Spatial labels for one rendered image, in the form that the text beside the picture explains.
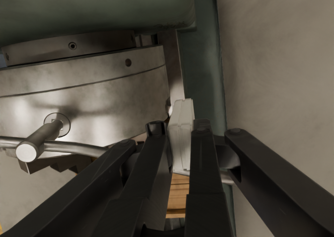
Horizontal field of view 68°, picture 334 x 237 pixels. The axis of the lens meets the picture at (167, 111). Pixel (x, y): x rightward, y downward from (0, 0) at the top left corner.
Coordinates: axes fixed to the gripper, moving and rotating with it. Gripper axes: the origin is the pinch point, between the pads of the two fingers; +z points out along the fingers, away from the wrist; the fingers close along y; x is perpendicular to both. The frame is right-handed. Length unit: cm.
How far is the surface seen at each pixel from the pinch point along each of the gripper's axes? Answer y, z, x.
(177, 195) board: -9, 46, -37
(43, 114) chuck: -18.4, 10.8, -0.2
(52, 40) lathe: -17.5, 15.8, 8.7
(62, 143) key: -13.1, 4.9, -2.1
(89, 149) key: -10.4, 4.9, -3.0
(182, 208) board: -8, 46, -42
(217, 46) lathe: 10, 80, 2
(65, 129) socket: -16.3, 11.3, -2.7
